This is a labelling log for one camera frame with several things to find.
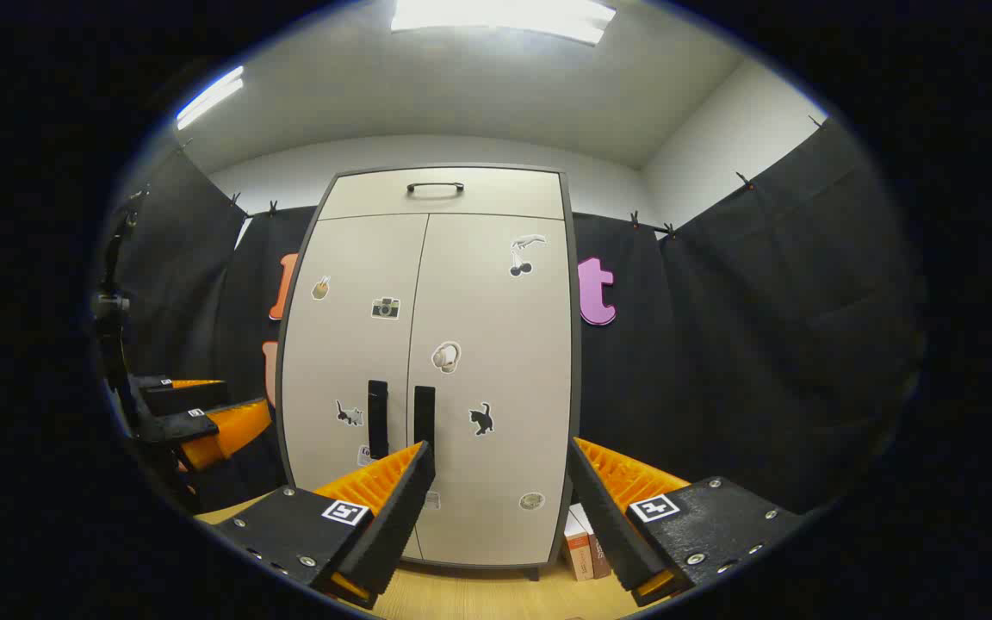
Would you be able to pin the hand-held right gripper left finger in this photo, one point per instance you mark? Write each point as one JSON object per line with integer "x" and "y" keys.
{"x": 393, "y": 525}

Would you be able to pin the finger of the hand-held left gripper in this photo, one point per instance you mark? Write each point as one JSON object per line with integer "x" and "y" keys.
{"x": 182, "y": 394}
{"x": 229, "y": 429}

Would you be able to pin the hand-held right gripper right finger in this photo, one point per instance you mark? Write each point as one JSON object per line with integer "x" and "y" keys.
{"x": 608, "y": 525}

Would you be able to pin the cabinet door with camera sticker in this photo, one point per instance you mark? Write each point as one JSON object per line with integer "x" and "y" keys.
{"x": 341, "y": 353}

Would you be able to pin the grey double-door shoe cabinet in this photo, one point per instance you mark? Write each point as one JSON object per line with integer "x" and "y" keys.
{"x": 575, "y": 387}

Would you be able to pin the cabinet door with cherry sticker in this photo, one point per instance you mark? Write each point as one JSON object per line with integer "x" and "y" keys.
{"x": 500, "y": 336}

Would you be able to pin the beige cabinet drawer front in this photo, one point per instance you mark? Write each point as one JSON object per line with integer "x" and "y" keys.
{"x": 496, "y": 202}

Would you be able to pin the brown and white box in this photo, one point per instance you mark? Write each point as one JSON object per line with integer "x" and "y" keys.
{"x": 598, "y": 547}

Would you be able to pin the orange and white box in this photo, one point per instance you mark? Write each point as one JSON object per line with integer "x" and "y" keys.
{"x": 578, "y": 551}

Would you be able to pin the black backdrop cloth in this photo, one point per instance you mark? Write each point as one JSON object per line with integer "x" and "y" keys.
{"x": 720, "y": 344}

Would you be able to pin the long ceiling light strip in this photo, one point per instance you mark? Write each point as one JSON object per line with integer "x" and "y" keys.
{"x": 207, "y": 96}

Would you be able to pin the wide ceiling light panel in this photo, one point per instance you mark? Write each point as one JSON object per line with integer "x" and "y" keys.
{"x": 505, "y": 17}

